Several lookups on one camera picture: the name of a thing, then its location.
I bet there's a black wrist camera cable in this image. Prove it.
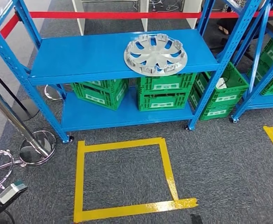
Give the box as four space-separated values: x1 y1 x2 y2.
0 210 16 224

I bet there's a person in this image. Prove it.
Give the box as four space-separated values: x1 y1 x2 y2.
216 0 244 35

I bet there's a silver wheel cover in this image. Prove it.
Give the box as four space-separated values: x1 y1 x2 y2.
124 33 188 77

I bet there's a black camera bracket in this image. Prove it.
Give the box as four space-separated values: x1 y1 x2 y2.
0 185 28 222

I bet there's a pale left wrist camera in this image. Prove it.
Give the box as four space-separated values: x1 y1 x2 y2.
0 182 28 205

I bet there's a black robot right foot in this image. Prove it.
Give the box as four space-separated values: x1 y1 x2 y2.
190 214 204 224

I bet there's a white desk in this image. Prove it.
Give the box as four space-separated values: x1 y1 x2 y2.
182 0 204 29
72 0 149 36

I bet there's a thin black cable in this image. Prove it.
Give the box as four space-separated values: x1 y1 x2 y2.
222 66 233 85

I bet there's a small white box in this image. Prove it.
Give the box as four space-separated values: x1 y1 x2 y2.
216 77 228 90

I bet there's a yellow floor tape square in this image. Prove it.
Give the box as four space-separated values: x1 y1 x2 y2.
73 137 198 224

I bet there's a chrome stanchion post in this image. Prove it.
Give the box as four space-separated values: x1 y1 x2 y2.
0 78 57 167
44 84 66 102

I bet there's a grey floor cable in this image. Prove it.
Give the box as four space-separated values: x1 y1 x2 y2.
149 0 185 11

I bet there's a blue steel shelf rack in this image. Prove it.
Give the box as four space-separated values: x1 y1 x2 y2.
229 0 273 124
0 0 262 144

